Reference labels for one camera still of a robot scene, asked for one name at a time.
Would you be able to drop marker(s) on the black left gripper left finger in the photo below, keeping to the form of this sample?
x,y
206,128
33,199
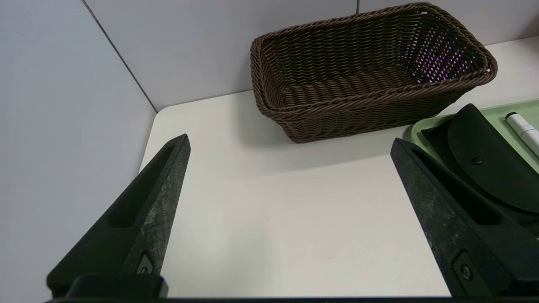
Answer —
x,y
139,219

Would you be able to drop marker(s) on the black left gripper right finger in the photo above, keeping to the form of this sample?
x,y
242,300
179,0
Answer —
x,y
454,223

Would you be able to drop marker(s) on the black glasses case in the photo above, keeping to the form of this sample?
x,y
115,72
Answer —
x,y
484,151

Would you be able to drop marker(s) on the dark brown wicker basket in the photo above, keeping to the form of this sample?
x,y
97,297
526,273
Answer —
x,y
358,88

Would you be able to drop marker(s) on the thick white marker pen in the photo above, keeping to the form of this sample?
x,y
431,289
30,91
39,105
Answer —
x,y
524,130

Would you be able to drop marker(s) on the light green plastic tray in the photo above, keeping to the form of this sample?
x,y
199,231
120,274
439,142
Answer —
x,y
531,110

